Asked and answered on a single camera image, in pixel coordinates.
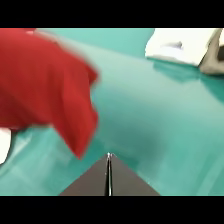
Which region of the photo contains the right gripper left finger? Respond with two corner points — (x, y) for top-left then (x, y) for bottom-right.
(59, 153), (110, 197)

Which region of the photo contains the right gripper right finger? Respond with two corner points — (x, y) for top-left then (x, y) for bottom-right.
(109, 153), (161, 197)

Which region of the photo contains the red T-shirt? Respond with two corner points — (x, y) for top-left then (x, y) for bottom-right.
(0, 28), (100, 160)

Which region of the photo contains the white garment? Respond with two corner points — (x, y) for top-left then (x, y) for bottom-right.
(144, 28), (224, 67)

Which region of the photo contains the grey garment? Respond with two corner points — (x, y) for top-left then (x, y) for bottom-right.
(198, 28), (224, 76)

